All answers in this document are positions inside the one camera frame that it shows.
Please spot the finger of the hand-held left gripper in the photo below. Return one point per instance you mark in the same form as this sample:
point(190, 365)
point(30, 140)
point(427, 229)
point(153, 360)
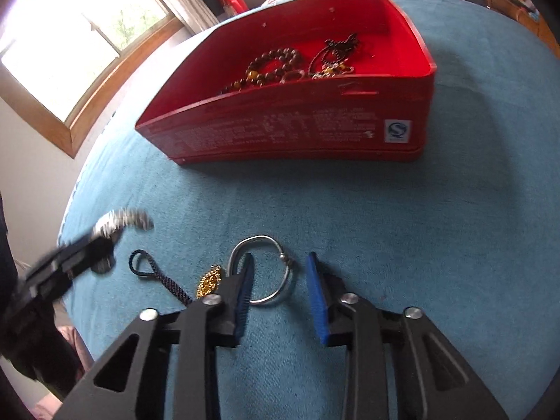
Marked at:
point(65, 262)

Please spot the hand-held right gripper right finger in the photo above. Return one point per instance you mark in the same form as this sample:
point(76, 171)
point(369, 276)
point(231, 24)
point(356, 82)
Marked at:
point(317, 297)

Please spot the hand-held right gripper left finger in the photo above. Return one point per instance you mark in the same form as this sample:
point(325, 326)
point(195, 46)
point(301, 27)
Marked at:
point(245, 288)

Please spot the thin silver bangle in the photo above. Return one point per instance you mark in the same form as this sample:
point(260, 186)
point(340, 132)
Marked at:
point(262, 237)

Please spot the silver wristwatch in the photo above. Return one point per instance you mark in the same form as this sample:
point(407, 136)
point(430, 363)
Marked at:
point(118, 218)

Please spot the red tin box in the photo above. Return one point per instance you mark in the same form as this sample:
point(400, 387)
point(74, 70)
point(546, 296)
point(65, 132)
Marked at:
point(284, 131)

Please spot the wooden desk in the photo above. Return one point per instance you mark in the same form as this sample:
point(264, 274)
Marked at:
point(516, 13)

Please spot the large wooden frame window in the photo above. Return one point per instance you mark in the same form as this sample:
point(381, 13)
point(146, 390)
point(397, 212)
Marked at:
point(65, 39)

